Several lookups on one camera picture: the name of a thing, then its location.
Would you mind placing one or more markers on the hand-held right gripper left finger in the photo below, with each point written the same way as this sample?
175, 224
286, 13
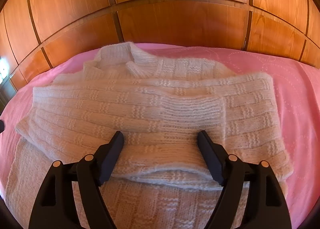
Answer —
110, 164

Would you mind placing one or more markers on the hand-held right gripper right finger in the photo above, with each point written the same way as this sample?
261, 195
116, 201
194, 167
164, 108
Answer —
210, 159

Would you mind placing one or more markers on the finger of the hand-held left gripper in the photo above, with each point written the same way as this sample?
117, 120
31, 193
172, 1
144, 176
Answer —
2, 126

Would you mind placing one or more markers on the white knit sweater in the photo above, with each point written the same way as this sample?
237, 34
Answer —
150, 109

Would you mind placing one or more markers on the pink bed blanket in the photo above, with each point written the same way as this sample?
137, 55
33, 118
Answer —
295, 99

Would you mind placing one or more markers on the wooden wardrobe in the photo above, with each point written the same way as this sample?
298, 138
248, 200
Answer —
175, 23

